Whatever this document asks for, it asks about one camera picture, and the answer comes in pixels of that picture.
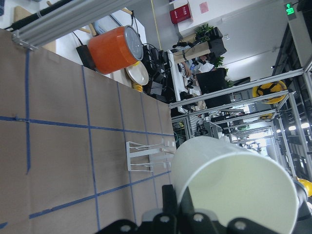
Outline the person at desk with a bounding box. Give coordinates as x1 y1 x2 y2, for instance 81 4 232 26
181 54 215 85

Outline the beige round plate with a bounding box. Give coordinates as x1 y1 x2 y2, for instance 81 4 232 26
126 63 149 85

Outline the yellow hard hat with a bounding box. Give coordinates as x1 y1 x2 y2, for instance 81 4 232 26
252 80 287 104

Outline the orange round container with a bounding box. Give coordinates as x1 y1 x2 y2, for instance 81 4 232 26
87 25 144 74

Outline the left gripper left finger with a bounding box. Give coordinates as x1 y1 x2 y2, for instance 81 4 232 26
162 184 178 216

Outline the aluminium frame post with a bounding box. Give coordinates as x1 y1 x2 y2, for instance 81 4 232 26
12 0 135 50

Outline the white wire cup rack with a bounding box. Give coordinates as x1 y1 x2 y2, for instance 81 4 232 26
126 139 176 172

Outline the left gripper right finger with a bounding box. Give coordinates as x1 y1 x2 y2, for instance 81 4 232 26
179 187 195 216

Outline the pale green plastic cup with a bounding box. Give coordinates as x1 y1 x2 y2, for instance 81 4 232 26
172 136 299 234

